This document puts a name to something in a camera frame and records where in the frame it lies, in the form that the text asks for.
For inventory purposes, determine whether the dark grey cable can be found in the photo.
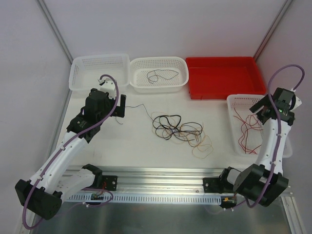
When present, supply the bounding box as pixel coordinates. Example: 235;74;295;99
147;69;180;85
114;103;155;124

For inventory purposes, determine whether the red cable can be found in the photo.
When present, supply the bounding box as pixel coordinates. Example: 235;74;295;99
238;121;264;156
233;107;265;131

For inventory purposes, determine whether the bundle of coloured cables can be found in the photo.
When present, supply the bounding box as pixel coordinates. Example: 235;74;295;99
151;112;213;159

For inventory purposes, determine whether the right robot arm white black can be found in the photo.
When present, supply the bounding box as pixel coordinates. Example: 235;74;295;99
218;88;295;208

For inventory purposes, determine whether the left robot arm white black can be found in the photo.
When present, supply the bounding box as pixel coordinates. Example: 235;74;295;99
15;88;126;220

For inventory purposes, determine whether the white basket on right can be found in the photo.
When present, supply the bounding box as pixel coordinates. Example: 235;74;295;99
226;94;293;158

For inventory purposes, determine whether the white round-hole basket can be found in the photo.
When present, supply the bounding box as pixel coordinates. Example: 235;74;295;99
130;57;189;94

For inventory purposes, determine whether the translucent white square-hole basket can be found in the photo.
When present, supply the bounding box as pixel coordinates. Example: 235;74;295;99
69;54;130;92

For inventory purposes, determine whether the red plastic tray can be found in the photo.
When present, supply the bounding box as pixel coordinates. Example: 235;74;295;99
186;57;267;100

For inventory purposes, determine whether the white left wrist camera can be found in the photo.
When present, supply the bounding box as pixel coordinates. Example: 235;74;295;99
98;78;117;99

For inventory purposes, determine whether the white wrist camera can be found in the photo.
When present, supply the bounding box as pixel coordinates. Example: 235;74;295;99
290;89;302;111
98;78;117;99

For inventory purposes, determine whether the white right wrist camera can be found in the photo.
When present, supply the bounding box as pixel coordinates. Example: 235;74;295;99
290;89;302;111

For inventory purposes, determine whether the aluminium mounting rail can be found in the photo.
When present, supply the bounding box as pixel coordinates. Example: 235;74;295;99
30;167;293;195

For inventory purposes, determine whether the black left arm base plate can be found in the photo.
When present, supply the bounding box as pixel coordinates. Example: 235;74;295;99
87;175;118;191

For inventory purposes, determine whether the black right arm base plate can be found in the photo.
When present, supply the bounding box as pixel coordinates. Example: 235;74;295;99
202;177;234;194

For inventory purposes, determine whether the white slotted cable duct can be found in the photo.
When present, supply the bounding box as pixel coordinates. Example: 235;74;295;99
67;192;221;205

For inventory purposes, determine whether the aluminium corner post right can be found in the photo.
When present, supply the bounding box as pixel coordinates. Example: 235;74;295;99
253;0;294;61

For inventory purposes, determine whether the aluminium corner post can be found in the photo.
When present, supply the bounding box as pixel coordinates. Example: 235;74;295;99
36;0;74;64
253;0;294;61

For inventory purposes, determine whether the aluminium corner post left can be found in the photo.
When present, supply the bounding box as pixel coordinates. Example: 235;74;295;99
36;0;74;64

